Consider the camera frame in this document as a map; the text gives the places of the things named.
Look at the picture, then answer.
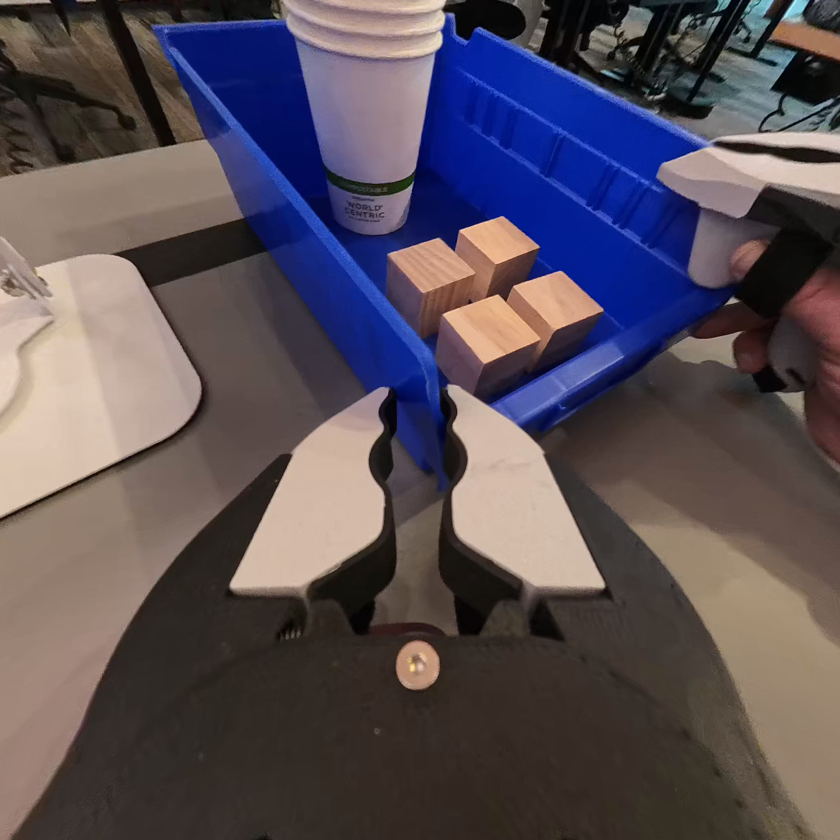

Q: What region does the black office chair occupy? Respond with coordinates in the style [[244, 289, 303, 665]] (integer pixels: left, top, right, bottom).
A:
[[0, 39, 139, 161], [446, 0, 526, 40]]

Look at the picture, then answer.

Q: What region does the person's right hand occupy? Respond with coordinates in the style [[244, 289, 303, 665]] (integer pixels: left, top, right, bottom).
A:
[[692, 239, 840, 470]]

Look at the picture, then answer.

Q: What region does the blue plastic bin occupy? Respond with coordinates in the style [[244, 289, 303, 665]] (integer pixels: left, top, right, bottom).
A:
[[153, 14, 736, 492]]

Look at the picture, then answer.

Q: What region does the grey desk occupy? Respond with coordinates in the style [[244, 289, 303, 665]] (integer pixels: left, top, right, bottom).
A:
[[0, 141, 840, 840]]

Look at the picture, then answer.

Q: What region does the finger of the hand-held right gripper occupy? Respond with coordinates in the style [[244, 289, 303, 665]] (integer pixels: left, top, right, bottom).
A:
[[658, 148, 783, 221], [710, 133, 840, 166]]

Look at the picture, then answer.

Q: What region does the white lamp stand base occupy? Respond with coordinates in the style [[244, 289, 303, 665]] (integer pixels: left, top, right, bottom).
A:
[[0, 238, 203, 519]]

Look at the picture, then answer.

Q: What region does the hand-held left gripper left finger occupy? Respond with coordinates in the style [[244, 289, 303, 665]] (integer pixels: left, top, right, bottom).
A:
[[228, 387, 399, 634]]

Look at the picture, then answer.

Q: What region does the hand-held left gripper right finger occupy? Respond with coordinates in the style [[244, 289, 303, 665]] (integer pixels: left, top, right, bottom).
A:
[[437, 385, 607, 636]]

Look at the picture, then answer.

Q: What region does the white paper cup stack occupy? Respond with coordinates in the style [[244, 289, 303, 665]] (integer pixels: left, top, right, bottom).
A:
[[285, 0, 446, 236]]

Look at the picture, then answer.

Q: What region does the wooden cube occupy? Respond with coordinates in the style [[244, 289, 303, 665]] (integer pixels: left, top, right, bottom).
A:
[[436, 294, 542, 400], [507, 270, 605, 368], [386, 238, 476, 339], [455, 217, 540, 303]]

